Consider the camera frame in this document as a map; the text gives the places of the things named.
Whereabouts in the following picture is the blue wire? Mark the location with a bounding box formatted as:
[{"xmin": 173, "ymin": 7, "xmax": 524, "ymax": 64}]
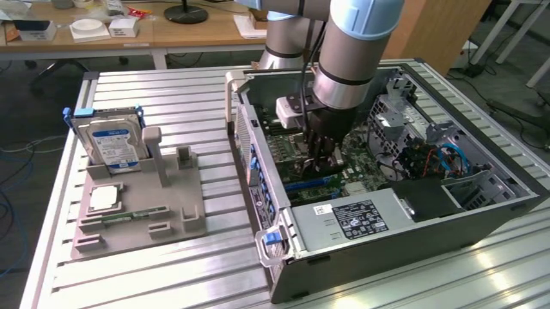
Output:
[{"xmin": 435, "ymin": 143, "xmax": 471, "ymax": 176}]

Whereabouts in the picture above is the blue expansion slot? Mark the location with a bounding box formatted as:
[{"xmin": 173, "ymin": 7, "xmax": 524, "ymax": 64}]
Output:
[{"xmin": 283, "ymin": 179, "xmax": 322, "ymax": 192}]

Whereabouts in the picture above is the silver CPU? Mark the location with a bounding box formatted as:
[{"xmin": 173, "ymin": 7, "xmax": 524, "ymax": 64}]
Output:
[{"xmin": 88, "ymin": 185, "xmax": 121, "ymax": 209}]

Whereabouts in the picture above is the grey power supply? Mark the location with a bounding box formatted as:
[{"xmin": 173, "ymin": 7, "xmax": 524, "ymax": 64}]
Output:
[{"xmin": 291, "ymin": 188, "xmax": 418, "ymax": 252}]

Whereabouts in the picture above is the grey metal disk bay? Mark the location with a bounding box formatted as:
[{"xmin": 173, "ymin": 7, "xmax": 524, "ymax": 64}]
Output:
[{"xmin": 440, "ymin": 169, "xmax": 519, "ymax": 212}]

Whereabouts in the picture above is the white box with dark top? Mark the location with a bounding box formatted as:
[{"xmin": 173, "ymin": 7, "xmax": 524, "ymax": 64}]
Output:
[{"xmin": 12, "ymin": 19, "xmax": 57, "ymax": 42}]

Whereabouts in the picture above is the wooden cabinet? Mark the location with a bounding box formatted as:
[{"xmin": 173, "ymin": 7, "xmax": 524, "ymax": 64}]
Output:
[{"xmin": 384, "ymin": 0, "xmax": 494, "ymax": 70}]

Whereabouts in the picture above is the perforated metal disk bay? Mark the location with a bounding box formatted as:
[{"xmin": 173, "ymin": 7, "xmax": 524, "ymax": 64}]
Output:
[{"xmin": 367, "ymin": 75, "xmax": 468, "ymax": 168}]

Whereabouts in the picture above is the white round holder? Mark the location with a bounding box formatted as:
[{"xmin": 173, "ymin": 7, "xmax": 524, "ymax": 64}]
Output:
[{"xmin": 69, "ymin": 18, "xmax": 112, "ymax": 42}]

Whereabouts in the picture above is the wooden desk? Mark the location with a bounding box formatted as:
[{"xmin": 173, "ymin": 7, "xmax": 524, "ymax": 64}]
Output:
[{"xmin": 0, "ymin": 0, "xmax": 387, "ymax": 70}]

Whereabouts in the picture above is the red wire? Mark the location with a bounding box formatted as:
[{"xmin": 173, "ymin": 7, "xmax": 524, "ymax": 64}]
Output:
[{"xmin": 423, "ymin": 146, "xmax": 443, "ymax": 176}]

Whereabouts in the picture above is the grey printed parts rack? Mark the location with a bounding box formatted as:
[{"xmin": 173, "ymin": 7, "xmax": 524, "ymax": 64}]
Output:
[{"xmin": 71, "ymin": 127, "xmax": 209, "ymax": 261}]

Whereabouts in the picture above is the white box with label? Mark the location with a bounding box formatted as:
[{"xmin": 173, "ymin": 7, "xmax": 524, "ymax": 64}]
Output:
[{"xmin": 107, "ymin": 17, "xmax": 141, "ymax": 38}]

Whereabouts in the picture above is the white paper stack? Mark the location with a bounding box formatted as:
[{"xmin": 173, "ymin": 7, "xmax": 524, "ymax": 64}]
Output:
[{"xmin": 232, "ymin": 14, "xmax": 270, "ymax": 39}]

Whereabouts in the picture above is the black plastic shroud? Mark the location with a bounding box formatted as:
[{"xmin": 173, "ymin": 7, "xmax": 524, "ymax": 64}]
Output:
[{"xmin": 392, "ymin": 178, "xmax": 466, "ymax": 223}]

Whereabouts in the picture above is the hard disk in blue carrier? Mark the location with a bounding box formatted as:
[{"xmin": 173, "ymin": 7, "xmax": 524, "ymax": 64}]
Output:
[{"xmin": 61, "ymin": 104, "xmax": 145, "ymax": 175}]

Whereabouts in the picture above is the black camera cable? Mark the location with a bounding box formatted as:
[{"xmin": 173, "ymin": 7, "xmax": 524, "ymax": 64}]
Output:
[{"xmin": 299, "ymin": 17, "xmax": 328, "ymax": 136}]

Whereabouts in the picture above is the dark grey PC case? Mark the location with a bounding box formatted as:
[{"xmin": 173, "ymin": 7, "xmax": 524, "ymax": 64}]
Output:
[{"xmin": 225, "ymin": 61, "xmax": 550, "ymax": 305}]

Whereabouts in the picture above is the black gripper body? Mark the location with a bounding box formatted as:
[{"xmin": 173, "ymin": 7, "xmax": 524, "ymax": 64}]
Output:
[{"xmin": 306, "ymin": 108, "xmax": 356, "ymax": 144}]

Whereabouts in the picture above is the green motherboard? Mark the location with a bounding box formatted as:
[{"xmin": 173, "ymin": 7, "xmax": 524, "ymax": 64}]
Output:
[{"xmin": 256, "ymin": 111, "xmax": 399, "ymax": 207}]

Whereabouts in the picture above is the CPU socket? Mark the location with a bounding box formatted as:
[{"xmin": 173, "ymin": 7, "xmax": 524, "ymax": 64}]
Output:
[{"xmin": 290, "ymin": 133, "xmax": 310, "ymax": 151}]

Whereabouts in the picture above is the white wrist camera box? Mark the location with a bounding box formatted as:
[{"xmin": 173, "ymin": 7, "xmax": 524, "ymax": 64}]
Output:
[{"xmin": 274, "ymin": 95, "xmax": 311, "ymax": 130}]

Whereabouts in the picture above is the black lamp base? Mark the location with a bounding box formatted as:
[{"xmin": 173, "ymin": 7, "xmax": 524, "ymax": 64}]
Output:
[{"xmin": 163, "ymin": 0, "xmax": 209, "ymax": 24}]

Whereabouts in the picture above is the green RAM stick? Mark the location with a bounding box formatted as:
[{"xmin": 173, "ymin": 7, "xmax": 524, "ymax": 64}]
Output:
[{"xmin": 100, "ymin": 209, "xmax": 169, "ymax": 223}]

